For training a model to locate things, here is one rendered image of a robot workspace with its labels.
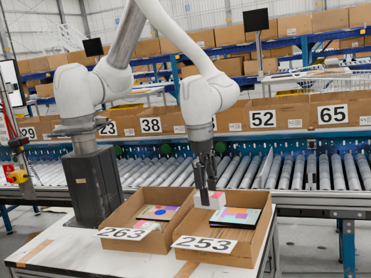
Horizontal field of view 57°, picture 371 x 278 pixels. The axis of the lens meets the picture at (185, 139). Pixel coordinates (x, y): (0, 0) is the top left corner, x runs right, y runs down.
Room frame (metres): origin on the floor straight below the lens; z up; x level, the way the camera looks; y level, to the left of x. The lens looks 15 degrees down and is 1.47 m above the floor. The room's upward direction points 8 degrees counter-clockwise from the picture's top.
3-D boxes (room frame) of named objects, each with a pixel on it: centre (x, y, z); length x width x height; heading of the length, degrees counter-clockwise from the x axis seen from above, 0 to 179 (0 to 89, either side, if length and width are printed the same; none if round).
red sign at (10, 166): (2.10, 1.12, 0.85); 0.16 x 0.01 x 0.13; 68
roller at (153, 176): (2.05, 0.20, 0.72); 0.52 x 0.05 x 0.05; 158
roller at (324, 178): (1.68, -0.70, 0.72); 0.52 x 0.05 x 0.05; 158
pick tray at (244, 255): (1.18, -0.11, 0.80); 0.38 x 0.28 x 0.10; 155
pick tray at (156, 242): (1.33, 0.19, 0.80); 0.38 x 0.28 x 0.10; 158
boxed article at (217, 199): (1.13, -0.05, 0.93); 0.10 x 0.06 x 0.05; 58
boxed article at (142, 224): (1.26, 0.21, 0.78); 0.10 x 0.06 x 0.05; 54
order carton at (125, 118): (2.65, 0.46, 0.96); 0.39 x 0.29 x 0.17; 68
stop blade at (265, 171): (1.79, -0.43, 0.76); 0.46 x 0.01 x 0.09; 158
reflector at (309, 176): (1.46, -0.54, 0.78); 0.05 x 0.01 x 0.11; 68
